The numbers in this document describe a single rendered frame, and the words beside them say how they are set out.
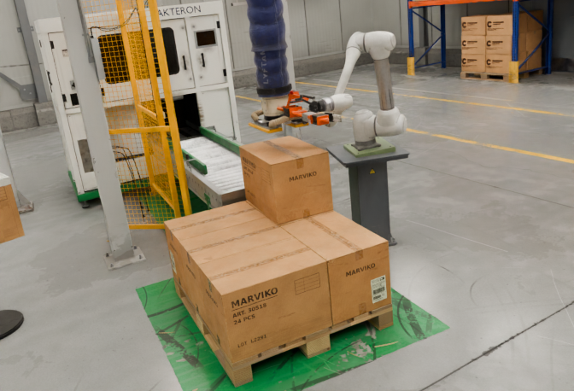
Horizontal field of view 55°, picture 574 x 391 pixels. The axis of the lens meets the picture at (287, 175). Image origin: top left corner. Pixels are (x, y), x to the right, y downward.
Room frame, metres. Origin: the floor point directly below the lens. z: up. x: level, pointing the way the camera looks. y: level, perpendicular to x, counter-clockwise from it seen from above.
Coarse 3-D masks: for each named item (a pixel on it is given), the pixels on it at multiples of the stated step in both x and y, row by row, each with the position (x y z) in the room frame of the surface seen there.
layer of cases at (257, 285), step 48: (192, 240) 3.11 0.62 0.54; (240, 240) 3.03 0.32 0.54; (288, 240) 2.96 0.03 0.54; (336, 240) 2.88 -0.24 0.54; (384, 240) 2.81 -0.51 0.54; (192, 288) 2.98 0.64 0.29; (240, 288) 2.45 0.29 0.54; (288, 288) 2.54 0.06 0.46; (336, 288) 2.66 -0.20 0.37; (384, 288) 2.78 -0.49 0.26; (240, 336) 2.42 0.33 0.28; (288, 336) 2.53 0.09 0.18
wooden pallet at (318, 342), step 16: (176, 288) 3.46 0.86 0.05; (192, 304) 3.04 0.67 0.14; (352, 320) 2.70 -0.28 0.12; (368, 320) 2.86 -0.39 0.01; (384, 320) 2.78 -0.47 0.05; (208, 336) 2.85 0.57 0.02; (304, 336) 2.58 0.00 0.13; (320, 336) 2.60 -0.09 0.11; (224, 352) 2.51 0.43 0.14; (272, 352) 2.49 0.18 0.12; (304, 352) 2.60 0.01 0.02; (320, 352) 2.60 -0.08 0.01; (224, 368) 2.55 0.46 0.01; (240, 368) 2.41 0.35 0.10; (240, 384) 2.41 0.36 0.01
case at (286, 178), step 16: (256, 144) 3.74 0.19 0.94; (272, 144) 3.69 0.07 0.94; (288, 144) 3.65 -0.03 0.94; (304, 144) 3.60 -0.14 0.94; (256, 160) 3.44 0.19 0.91; (272, 160) 3.28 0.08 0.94; (288, 160) 3.25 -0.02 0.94; (304, 160) 3.29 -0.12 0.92; (320, 160) 3.33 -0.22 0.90; (256, 176) 3.48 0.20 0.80; (272, 176) 3.21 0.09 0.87; (288, 176) 3.25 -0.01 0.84; (304, 176) 3.29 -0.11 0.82; (320, 176) 3.33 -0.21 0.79; (256, 192) 3.52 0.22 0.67; (272, 192) 3.23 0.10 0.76; (288, 192) 3.24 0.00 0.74; (304, 192) 3.28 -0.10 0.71; (320, 192) 3.33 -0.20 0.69; (272, 208) 3.26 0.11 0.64; (288, 208) 3.24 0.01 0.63; (304, 208) 3.28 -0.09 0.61; (320, 208) 3.32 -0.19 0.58
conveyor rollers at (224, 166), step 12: (192, 144) 5.65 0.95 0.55; (204, 144) 5.60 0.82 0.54; (216, 144) 5.56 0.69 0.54; (204, 156) 5.13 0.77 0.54; (216, 156) 5.08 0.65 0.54; (228, 156) 5.04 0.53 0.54; (216, 168) 4.63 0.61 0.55; (228, 168) 4.59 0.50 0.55; (240, 168) 4.60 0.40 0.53; (216, 180) 4.32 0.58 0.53; (228, 180) 4.27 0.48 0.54; (240, 180) 4.23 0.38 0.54
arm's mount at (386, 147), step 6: (378, 138) 4.11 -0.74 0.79; (348, 144) 4.08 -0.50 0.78; (384, 144) 3.94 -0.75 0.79; (390, 144) 3.92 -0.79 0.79; (348, 150) 3.97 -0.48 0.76; (354, 150) 3.92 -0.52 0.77; (366, 150) 3.87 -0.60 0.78; (372, 150) 3.85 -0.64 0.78; (378, 150) 3.84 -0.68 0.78; (384, 150) 3.84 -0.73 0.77; (390, 150) 3.85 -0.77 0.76; (354, 156) 3.83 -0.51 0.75; (360, 156) 3.81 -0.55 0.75
